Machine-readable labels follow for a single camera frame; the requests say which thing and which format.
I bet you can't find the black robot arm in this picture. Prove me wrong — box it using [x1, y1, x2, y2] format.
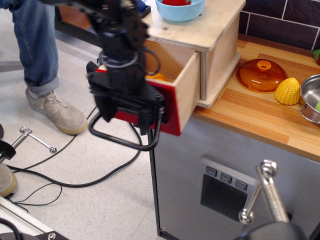
[45, 0, 164, 135]

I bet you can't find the thin black floor cable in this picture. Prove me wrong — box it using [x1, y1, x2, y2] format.
[9, 182, 63, 207]

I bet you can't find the light blue bowl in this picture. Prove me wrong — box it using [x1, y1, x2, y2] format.
[155, 0, 206, 22]

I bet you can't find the grey metal cabinet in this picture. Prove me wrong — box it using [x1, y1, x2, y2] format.
[151, 118, 320, 240]

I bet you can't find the green toy at edge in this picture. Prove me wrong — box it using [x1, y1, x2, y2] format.
[312, 49, 320, 65]

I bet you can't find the dark wooden table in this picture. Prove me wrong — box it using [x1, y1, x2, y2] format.
[55, 6, 102, 48]

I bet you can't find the stainless steel pot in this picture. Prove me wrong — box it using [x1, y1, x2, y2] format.
[300, 74, 320, 125]

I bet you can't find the light wooden box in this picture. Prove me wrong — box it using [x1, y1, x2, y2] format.
[143, 0, 246, 108]

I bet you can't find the amber glass pot lid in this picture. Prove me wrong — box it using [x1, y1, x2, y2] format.
[235, 59, 288, 93]

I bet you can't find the blue black bar clamp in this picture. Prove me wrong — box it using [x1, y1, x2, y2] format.
[135, 0, 151, 19]

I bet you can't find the aluminium frame rail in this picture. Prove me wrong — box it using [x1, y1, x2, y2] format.
[0, 197, 67, 240]

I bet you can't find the yellow toy corn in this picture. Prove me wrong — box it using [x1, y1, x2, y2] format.
[274, 77, 301, 106]

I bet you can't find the red toy pepper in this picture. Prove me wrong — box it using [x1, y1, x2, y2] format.
[162, 0, 192, 7]

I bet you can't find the blue jeans leg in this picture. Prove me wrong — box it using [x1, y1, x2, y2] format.
[0, 0, 60, 96]

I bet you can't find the orange toy fruit in drawer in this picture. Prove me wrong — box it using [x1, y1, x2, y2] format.
[145, 72, 168, 82]

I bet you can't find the near silver screw clamp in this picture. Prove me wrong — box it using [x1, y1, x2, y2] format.
[238, 159, 307, 240]

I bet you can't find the silver screw clamp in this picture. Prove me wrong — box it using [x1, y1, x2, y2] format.
[0, 127, 57, 164]
[238, 159, 307, 240]

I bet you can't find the left silver screw clamp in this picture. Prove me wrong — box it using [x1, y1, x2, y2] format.
[0, 127, 57, 164]

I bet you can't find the beige suede shoe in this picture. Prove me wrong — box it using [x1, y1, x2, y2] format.
[25, 89, 88, 136]

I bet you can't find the black metal drawer handle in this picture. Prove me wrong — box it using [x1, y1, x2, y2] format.
[88, 107, 165, 152]

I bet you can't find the red-fronted wooden drawer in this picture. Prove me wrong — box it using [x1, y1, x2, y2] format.
[94, 39, 201, 137]

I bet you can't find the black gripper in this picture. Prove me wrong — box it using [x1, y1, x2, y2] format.
[86, 53, 166, 136]

